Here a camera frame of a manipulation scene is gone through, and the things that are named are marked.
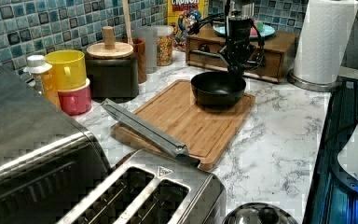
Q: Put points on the black canister with wooden lid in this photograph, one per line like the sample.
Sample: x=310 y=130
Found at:
x=112 y=68

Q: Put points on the frosted plastic container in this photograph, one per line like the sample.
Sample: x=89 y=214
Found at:
x=149 y=34

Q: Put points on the white capped juice bottle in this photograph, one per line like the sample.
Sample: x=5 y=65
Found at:
x=45 y=82

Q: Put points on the red cup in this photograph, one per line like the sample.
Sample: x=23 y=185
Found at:
x=76 y=101

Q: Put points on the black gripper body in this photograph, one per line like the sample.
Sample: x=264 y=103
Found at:
x=238 y=49

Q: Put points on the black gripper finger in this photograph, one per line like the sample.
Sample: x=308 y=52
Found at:
x=240 y=75
x=233 y=70

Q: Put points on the wooden drawer box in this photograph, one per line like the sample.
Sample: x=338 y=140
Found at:
x=279 y=52

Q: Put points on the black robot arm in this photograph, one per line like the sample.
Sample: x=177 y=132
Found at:
x=240 y=9

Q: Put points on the steel paper towel holder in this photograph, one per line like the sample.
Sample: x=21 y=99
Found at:
x=310 y=86

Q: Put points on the light blue plate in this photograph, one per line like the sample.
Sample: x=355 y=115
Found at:
x=266 y=31

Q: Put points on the wooden spoon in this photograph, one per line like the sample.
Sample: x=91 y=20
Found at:
x=126 y=12

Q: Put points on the brown utensil holder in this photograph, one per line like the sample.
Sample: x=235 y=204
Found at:
x=141 y=59

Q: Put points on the yellow cup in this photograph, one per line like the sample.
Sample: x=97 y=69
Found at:
x=68 y=68

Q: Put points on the paper towel roll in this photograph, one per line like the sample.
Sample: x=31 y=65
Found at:
x=323 y=40

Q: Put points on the glass cereal jar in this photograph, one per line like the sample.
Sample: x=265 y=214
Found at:
x=164 y=45

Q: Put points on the stainless steel toaster oven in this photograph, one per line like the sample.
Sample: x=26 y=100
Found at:
x=48 y=161

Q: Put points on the captain crunch cereal box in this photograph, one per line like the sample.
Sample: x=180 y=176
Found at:
x=181 y=14

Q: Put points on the black bowl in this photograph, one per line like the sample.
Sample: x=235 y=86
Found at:
x=217 y=88

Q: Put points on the bamboo cutting board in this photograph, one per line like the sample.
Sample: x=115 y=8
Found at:
x=207 y=131

